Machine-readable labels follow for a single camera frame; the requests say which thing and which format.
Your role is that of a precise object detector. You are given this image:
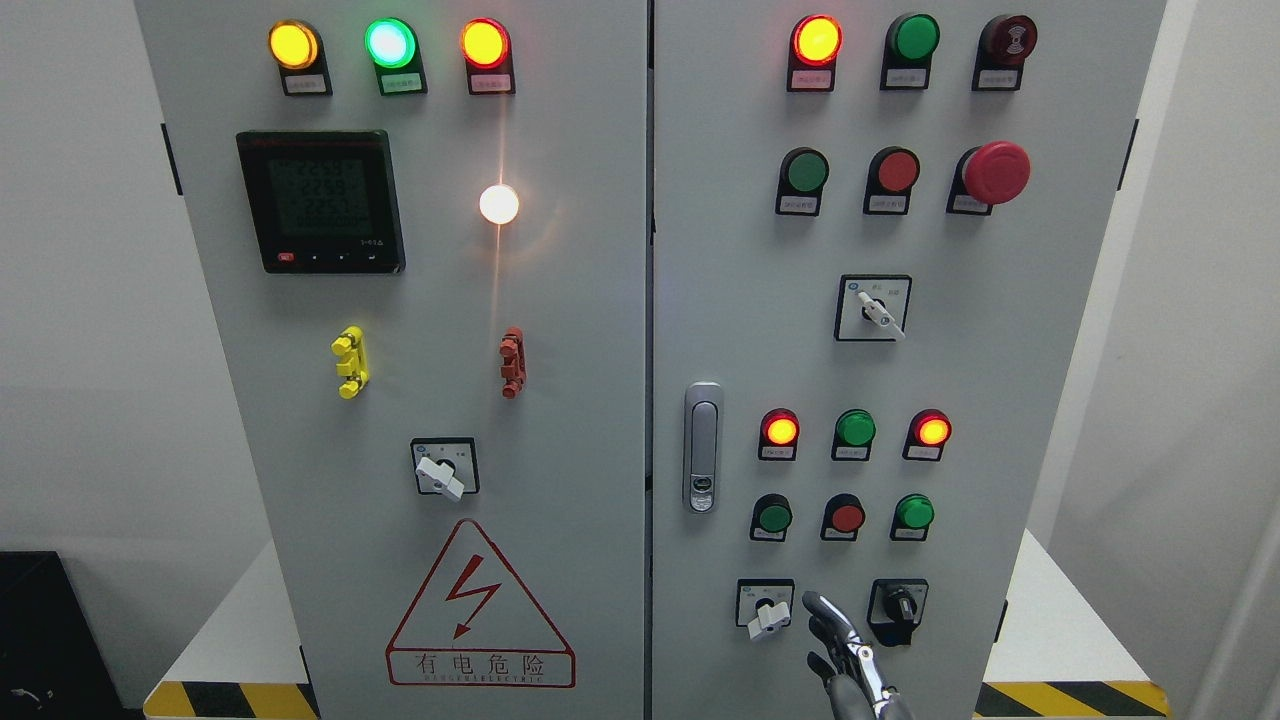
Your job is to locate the silver door handle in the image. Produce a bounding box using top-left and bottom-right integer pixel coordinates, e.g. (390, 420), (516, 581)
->
(682, 382), (724, 514)

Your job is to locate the cabinet door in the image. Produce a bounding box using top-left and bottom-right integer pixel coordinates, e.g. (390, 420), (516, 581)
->
(136, 1), (648, 719)
(652, 1), (1165, 719)

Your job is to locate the red lit lamp middle left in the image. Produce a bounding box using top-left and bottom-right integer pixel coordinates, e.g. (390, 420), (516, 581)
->
(758, 407), (800, 461)

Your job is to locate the right cabinet door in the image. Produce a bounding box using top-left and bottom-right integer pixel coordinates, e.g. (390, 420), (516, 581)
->
(652, 1), (1165, 719)

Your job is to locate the upper right rotary switch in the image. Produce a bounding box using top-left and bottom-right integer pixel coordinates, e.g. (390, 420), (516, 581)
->
(833, 274), (913, 342)

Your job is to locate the red emergency stop button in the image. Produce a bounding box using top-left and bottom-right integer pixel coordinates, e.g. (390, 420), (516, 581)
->
(946, 140), (1032, 217)

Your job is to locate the black selector knob switch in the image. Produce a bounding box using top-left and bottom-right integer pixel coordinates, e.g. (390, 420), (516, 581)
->
(867, 578), (929, 647)

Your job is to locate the red push button lower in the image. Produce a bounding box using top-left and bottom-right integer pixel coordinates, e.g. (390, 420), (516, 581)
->
(820, 493), (867, 542)

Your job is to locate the lower white rotary switch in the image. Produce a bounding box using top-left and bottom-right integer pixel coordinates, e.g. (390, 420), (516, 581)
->
(735, 578), (795, 642)

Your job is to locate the red lit lamp left door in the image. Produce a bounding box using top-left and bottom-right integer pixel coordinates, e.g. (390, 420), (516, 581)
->
(460, 17), (516, 95)

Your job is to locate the green push button lower left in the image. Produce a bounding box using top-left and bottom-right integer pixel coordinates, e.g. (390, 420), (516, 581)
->
(749, 493), (794, 542)

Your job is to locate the green lit indicator lamp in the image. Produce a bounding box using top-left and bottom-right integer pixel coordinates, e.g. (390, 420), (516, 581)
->
(364, 17), (428, 96)

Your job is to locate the left cabinet door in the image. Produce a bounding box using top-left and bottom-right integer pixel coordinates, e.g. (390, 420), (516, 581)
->
(136, 1), (648, 719)

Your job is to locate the yellow indicator lamp top left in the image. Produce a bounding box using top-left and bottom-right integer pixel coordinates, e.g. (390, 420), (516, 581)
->
(268, 18), (332, 97)

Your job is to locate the red push button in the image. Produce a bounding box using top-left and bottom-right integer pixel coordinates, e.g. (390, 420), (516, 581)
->
(820, 493), (867, 542)
(863, 146), (922, 217)

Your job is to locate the green push button upper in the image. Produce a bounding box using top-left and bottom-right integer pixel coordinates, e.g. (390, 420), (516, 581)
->
(774, 146), (829, 217)

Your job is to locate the dark red buzzer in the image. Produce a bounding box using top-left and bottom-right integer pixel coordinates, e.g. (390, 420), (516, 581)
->
(972, 14), (1038, 92)

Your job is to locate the red lit lamp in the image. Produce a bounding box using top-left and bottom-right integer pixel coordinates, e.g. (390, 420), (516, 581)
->
(902, 407), (954, 462)
(758, 407), (800, 461)
(786, 14), (844, 94)

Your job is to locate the green lamp top right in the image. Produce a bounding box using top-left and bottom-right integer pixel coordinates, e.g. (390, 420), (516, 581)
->
(879, 12), (941, 91)

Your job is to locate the red terminal clip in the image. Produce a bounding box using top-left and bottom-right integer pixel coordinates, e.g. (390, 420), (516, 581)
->
(498, 325), (527, 398)

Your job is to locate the black digital power meter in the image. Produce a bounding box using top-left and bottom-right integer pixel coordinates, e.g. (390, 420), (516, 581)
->
(236, 129), (404, 274)

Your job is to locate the black box lower left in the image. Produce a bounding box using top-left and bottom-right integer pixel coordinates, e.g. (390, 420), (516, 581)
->
(1, 551), (122, 719)

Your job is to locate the green lamp middle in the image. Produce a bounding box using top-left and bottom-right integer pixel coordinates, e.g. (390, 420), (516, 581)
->
(831, 407), (877, 462)

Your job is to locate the red push button upper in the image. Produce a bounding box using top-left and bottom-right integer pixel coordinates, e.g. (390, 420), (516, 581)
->
(863, 146), (922, 217)

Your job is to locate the white lit lamp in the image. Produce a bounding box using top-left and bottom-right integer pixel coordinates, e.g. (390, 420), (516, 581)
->
(477, 183), (521, 225)

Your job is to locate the grey robotic right hand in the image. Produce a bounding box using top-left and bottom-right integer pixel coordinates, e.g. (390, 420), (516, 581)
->
(803, 591), (915, 719)

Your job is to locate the green push button lower right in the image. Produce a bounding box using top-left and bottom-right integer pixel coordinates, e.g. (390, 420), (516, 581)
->
(890, 493), (936, 542)

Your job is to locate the green push button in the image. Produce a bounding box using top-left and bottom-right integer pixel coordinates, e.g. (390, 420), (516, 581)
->
(890, 493), (936, 542)
(774, 146), (829, 217)
(749, 493), (794, 542)

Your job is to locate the left door rotary switch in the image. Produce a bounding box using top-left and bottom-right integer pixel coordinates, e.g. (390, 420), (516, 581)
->
(410, 437), (480, 502)

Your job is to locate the white platform with hazard stripes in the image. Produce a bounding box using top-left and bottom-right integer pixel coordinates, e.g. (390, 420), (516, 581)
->
(143, 536), (1171, 719)

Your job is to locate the red lit lamp top right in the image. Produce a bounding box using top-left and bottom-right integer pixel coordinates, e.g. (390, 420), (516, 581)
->
(786, 14), (844, 94)

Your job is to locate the yellow terminal clip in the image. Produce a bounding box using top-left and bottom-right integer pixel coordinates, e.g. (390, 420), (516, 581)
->
(330, 325), (370, 400)

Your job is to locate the red high voltage warning sticker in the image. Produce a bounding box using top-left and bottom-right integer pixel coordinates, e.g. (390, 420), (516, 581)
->
(385, 518), (576, 688)

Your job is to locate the red lit lamp middle right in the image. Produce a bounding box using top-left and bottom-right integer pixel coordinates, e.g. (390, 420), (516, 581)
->
(902, 407), (954, 462)

